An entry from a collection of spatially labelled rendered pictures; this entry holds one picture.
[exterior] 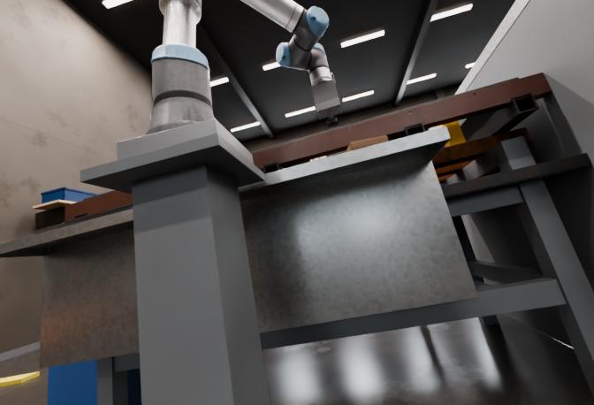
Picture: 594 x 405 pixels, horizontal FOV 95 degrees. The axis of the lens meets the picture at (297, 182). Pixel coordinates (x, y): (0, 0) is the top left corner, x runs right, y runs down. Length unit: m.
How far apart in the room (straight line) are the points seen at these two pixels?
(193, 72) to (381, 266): 0.63
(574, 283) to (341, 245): 0.58
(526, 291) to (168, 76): 1.00
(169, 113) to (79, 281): 0.76
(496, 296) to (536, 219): 0.23
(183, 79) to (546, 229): 0.96
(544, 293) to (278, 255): 0.70
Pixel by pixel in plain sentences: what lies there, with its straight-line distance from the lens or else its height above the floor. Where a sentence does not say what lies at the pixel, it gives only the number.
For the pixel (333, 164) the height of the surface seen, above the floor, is 0.66.
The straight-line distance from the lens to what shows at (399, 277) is 0.77.
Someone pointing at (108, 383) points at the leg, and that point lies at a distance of 1.27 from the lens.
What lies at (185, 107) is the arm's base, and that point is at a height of 0.79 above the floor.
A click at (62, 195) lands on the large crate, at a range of 4.82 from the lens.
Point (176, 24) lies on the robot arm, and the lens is 0.92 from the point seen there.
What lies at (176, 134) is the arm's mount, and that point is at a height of 0.71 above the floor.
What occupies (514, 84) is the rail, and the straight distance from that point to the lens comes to 1.01.
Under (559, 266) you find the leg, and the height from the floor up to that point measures 0.32.
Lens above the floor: 0.48
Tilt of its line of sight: 15 degrees up
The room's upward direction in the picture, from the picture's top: 12 degrees counter-clockwise
